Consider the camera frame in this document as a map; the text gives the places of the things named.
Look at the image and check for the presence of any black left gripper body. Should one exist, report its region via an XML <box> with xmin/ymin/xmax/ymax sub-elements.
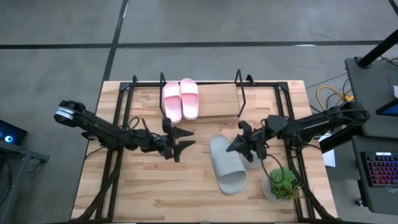
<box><xmin>146</xmin><ymin>130</ymin><xmax>180</xmax><ymax>160</ymax></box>

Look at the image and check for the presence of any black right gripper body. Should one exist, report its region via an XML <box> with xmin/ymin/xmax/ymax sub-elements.
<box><xmin>245</xmin><ymin>127</ymin><xmax>270</xmax><ymax>158</ymax></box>

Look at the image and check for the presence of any grey slide sandal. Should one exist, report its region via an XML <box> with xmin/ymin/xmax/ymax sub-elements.
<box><xmin>208</xmin><ymin>134</ymin><xmax>248</xmax><ymax>196</ymax></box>
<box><xmin>241</xmin><ymin>151</ymin><xmax>264</xmax><ymax>170</ymax></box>

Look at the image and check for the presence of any pink slide sandal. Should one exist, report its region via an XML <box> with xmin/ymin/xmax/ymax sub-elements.
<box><xmin>180</xmin><ymin>78</ymin><xmax>200</xmax><ymax>121</ymax></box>
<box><xmin>162</xmin><ymin>80</ymin><xmax>182</xmax><ymax>124</ymax></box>

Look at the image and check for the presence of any black-framed wooden shoe shelf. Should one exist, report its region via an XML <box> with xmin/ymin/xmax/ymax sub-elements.
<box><xmin>159</xmin><ymin>68</ymin><xmax>249</xmax><ymax>121</ymax></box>

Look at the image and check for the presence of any potted green succulent plant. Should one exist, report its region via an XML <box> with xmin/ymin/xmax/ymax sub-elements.
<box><xmin>261</xmin><ymin>166</ymin><xmax>301</xmax><ymax>202</ymax></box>

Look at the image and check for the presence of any white paper sheet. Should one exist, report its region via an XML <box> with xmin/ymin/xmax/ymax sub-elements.
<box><xmin>322</xmin><ymin>133</ymin><xmax>338</xmax><ymax>169</ymax></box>

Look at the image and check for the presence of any grey keyboard desk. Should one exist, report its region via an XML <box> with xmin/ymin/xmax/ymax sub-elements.
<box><xmin>351</xmin><ymin>135</ymin><xmax>398</xmax><ymax>216</ymax></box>

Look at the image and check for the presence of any grey equipment cart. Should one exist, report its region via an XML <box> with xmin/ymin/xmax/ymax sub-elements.
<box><xmin>344</xmin><ymin>55</ymin><xmax>398</xmax><ymax>139</ymax></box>

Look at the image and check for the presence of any backlit computer keyboard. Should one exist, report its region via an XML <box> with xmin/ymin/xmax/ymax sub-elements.
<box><xmin>360</xmin><ymin>151</ymin><xmax>398</xmax><ymax>188</ymax></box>

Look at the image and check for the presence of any tablet with blue screen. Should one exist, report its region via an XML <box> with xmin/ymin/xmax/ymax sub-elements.
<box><xmin>375</xmin><ymin>98</ymin><xmax>398</xmax><ymax>118</ymax></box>

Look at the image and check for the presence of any grey metal stand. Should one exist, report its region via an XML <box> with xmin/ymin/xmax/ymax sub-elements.
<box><xmin>0</xmin><ymin>139</ymin><xmax>51</xmax><ymax>224</ymax></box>

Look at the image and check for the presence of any black slanted pole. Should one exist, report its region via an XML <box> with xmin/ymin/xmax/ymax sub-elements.
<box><xmin>357</xmin><ymin>28</ymin><xmax>398</xmax><ymax>68</ymax></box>

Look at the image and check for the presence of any computer with blue light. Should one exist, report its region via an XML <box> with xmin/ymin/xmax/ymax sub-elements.
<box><xmin>0</xmin><ymin>119</ymin><xmax>28</xmax><ymax>146</ymax></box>

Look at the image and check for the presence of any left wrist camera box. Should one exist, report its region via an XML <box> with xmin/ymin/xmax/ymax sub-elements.
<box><xmin>161</xmin><ymin>117</ymin><xmax>173</xmax><ymax>133</ymax></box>

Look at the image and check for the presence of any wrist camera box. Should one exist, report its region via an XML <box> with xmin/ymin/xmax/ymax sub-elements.
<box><xmin>238</xmin><ymin>120</ymin><xmax>253</xmax><ymax>136</ymax></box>
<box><xmin>161</xmin><ymin>117</ymin><xmax>173</xmax><ymax>133</ymax></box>

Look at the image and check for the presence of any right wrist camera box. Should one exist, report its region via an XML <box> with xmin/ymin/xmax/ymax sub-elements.
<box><xmin>238</xmin><ymin>120</ymin><xmax>253</xmax><ymax>136</ymax></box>

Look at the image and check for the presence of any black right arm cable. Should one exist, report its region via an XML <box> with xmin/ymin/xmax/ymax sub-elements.
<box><xmin>260</xmin><ymin>153</ymin><xmax>285</xmax><ymax>185</ymax></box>

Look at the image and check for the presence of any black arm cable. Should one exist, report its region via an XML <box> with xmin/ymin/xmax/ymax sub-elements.
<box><xmin>260</xmin><ymin>153</ymin><xmax>285</xmax><ymax>185</ymax></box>
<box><xmin>126</xmin><ymin>116</ymin><xmax>150</xmax><ymax>132</ymax></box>

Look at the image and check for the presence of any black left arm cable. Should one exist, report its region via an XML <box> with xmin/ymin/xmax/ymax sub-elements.
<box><xmin>126</xmin><ymin>116</ymin><xmax>150</xmax><ymax>132</ymax></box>

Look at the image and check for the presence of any yellow cable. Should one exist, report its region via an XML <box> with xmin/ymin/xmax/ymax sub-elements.
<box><xmin>316</xmin><ymin>85</ymin><xmax>356</xmax><ymax>107</ymax></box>

